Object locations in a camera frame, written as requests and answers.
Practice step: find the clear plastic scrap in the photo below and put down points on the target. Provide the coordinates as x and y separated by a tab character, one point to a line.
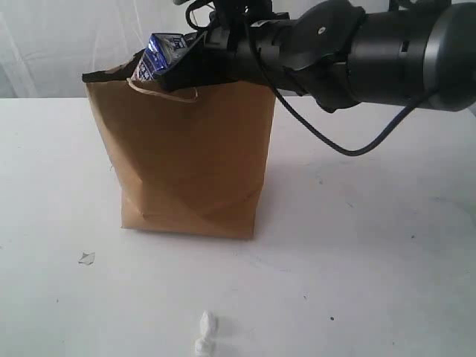
87	259

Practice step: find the white wad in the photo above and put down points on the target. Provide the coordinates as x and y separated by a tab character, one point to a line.
208	324
203	347

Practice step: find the brown paper bag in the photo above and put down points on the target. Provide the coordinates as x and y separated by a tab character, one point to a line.
189	162

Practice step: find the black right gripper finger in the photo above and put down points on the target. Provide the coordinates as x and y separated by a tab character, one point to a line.
205	62

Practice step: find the white wad bottom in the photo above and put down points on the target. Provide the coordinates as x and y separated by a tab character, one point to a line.
203	347

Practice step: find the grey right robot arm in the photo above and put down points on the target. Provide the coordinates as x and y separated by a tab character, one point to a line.
338	53

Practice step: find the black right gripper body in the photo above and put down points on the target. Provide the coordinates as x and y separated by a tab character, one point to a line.
244	44

